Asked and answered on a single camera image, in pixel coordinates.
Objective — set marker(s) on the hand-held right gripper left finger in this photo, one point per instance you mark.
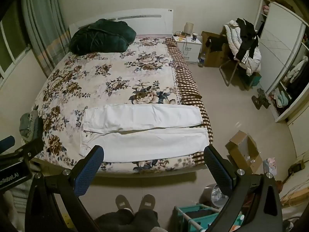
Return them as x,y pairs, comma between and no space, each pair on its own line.
88,174

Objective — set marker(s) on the grey-green cloth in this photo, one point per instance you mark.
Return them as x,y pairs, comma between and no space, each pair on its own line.
29,125

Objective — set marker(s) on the window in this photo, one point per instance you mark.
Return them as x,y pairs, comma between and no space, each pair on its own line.
9,41

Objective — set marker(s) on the open cardboard box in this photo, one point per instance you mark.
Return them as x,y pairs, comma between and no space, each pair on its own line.
241,145

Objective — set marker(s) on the white pants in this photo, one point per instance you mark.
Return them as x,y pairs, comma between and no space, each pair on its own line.
149,118

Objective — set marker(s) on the white bed headboard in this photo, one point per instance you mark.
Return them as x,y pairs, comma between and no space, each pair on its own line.
149,24

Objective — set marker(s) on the silver round bin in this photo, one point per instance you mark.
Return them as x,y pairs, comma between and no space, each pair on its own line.
216,195

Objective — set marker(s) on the dark shoes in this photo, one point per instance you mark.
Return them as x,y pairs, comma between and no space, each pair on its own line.
260,99

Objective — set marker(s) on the teal storage rack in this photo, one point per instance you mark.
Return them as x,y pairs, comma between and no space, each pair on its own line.
190,218

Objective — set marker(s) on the floral blanket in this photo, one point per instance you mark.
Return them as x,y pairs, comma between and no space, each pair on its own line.
108,77

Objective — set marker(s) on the white wardrobe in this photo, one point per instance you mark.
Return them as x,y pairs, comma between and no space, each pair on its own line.
277,41

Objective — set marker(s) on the small table lamp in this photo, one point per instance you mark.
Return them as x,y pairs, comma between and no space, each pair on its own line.
189,28

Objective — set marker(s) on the dark green duvet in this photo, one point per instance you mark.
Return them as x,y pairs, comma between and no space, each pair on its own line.
101,36

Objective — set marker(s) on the large cardboard box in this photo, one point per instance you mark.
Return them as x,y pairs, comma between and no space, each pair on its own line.
214,58

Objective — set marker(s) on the person's dark trouser legs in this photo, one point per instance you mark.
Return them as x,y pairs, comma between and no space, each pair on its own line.
128,222

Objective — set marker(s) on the pale striped curtain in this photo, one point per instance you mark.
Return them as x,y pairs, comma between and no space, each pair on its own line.
41,29

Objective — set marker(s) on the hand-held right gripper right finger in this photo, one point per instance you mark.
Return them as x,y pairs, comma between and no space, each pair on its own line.
218,171

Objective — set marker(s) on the black white-striped clothing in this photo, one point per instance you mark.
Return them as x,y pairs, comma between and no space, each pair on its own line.
248,41

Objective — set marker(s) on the plastic bottle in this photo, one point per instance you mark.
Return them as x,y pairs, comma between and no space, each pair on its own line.
201,60

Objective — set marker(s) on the brown checked bed sheet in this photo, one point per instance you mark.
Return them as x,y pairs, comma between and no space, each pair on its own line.
185,77

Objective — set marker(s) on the metal frame chair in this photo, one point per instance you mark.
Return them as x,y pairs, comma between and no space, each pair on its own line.
228,72

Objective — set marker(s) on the black garment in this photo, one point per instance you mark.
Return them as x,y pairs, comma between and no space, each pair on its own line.
216,44

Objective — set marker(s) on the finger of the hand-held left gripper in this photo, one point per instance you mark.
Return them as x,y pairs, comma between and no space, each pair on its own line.
6,143
30,148

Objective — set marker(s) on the white puffer jacket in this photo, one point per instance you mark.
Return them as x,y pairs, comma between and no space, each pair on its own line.
231,38

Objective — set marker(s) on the dark cup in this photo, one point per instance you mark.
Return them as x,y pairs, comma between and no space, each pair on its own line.
194,36

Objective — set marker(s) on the white nightstand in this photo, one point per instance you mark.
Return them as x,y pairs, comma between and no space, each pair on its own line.
192,50

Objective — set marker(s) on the teal folded towels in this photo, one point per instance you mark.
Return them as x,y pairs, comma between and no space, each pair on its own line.
282,98

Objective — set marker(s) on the teal box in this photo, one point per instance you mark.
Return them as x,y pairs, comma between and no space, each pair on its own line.
256,80

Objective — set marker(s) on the person's grey slipper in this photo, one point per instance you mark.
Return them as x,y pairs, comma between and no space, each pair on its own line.
147,202
123,203

